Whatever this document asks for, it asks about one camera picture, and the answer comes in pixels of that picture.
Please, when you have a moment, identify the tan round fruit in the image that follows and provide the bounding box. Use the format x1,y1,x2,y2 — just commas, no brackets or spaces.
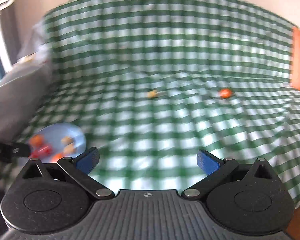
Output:
63,143,76,155

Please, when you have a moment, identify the orange fruit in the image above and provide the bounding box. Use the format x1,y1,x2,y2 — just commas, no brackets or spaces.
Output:
50,153,64,163
219,88,232,99
29,134,44,148

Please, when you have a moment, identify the small tan fruit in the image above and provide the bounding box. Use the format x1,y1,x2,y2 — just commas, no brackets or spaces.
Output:
61,136,74,145
147,90,159,99

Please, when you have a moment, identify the red round fruit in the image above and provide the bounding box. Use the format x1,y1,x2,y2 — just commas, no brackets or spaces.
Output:
30,144,53,159

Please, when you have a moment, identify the orange fruit in plate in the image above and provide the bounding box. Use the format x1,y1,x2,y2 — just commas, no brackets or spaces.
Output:
29,134,44,148

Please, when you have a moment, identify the light blue plate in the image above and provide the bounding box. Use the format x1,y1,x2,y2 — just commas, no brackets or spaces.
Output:
27,122,86,163

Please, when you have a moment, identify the green white checkered cloth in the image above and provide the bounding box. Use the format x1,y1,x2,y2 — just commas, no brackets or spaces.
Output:
14,0,300,206

